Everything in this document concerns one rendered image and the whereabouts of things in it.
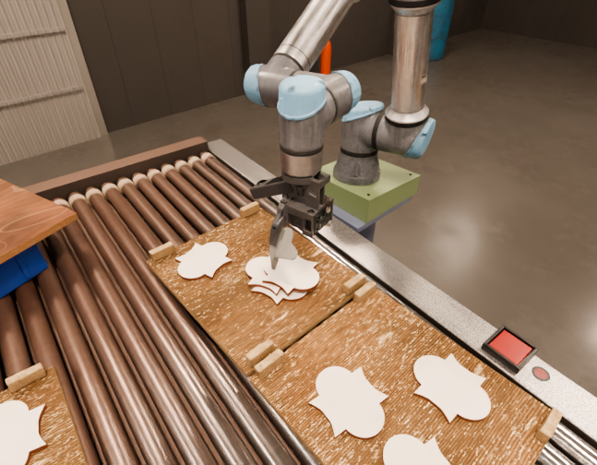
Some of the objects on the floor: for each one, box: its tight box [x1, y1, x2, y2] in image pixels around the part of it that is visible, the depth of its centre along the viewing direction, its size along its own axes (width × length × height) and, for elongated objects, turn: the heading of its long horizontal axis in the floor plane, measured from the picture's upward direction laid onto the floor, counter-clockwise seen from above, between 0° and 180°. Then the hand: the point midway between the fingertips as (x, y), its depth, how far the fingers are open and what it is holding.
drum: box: [429, 0, 455, 61], centre depth 559 cm, size 57×57×88 cm
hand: (292, 248), depth 84 cm, fingers open, 14 cm apart
